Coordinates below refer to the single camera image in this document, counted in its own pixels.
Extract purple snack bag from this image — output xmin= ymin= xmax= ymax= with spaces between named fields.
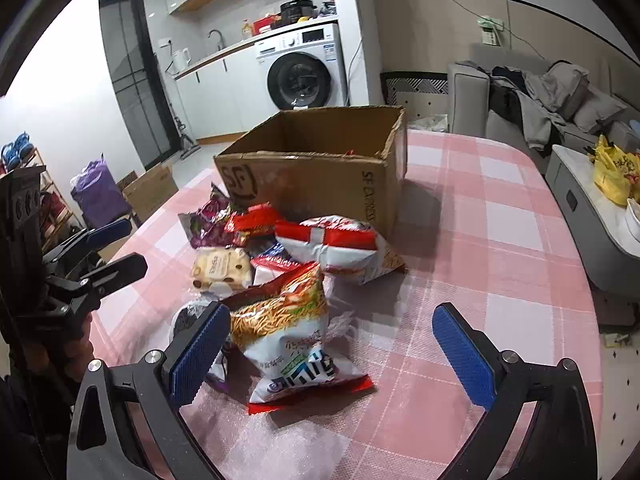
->
xmin=178 ymin=183 xmax=236 ymax=250

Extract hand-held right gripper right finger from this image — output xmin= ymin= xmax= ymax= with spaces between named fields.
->
xmin=432 ymin=303 xmax=598 ymax=480

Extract small cardboard box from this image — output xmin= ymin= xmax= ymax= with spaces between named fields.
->
xmin=116 ymin=162 xmax=179 ymax=223

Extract large grey pillow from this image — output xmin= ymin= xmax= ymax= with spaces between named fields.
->
xmin=542 ymin=62 xmax=592 ymax=120

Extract white base cabinet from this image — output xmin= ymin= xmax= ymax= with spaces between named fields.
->
xmin=172 ymin=42 xmax=281 ymax=143

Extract red blue snack packet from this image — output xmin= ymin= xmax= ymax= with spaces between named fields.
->
xmin=250 ymin=242 xmax=306 ymax=286

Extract black kitchen appliance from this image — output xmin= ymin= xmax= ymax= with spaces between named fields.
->
xmin=279 ymin=0 xmax=318 ymax=26

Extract black glass door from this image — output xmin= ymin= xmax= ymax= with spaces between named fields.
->
xmin=99 ymin=0 xmax=183 ymax=171

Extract crumpled white sheet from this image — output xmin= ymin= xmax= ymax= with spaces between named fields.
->
xmin=410 ymin=115 xmax=448 ymax=133

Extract cream bread packet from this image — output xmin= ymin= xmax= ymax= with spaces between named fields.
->
xmin=189 ymin=246 xmax=253 ymax=293

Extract red white snack bag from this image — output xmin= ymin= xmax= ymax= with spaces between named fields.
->
xmin=274 ymin=215 xmax=407 ymax=286

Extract blue shoes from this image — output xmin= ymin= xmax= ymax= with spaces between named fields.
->
xmin=0 ymin=132 xmax=36 ymax=171

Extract grey side cabinet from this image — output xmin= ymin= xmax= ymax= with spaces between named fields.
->
xmin=545 ymin=145 xmax=640 ymax=291

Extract pile of dark clothes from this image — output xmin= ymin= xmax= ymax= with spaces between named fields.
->
xmin=487 ymin=62 xmax=568 ymax=151

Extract person's left hand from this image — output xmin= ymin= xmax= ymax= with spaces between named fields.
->
xmin=55 ymin=316 xmax=95 ymax=402

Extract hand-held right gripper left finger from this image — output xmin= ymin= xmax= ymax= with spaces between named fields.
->
xmin=67 ymin=301 xmax=232 ymax=480

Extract wooden shoe rack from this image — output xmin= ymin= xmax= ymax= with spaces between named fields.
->
xmin=0 ymin=147 xmax=86 ymax=256

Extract white bowl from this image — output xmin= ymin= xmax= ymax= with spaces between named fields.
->
xmin=625 ymin=197 xmax=640 ymax=251

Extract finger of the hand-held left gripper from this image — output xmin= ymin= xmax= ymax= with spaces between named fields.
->
xmin=42 ymin=218 xmax=134 ymax=268
xmin=45 ymin=253 xmax=149 ymax=311

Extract pink checked tablecloth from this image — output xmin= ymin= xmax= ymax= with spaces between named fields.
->
xmin=90 ymin=127 xmax=601 ymax=480

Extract grey sofa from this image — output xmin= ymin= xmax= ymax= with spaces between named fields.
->
xmin=446 ymin=42 xmax=640 ymax=161

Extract white washing machine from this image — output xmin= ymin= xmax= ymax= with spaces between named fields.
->
xmin=253 ymin=22 xmax=349 ymax=111

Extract wall power strip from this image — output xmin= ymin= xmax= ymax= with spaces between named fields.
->
xmin=477 ymin=16 xmax=506 ymax=47

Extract white orange noodle snack bag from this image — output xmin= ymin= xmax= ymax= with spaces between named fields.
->
xmin=227 ymin=261 xmax=376 ymax=416

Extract stick vacuum cleaner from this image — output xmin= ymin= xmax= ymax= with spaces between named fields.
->
xmin=172 ymin=105 xmax=201 ymax=161

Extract purple plastic bag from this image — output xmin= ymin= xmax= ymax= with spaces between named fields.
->
xmin=70 ymin=157 xmax=131 ymax=228

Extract small red snack packet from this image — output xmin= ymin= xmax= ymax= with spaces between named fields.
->
xmin=225 ymin=202 xmax=286 ymax=247

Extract yellow plastic bag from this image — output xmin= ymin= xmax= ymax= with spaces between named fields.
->
xmin=590 ymin=135 xmax=640 ymax=206

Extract small grey pillow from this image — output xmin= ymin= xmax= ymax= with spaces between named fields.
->
xmin=572 ymin=87 xmax=628 ymax=135

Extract black white patterned board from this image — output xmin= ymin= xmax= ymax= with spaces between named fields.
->
xmin=380 ymin=71 xmax=449 ymax=106

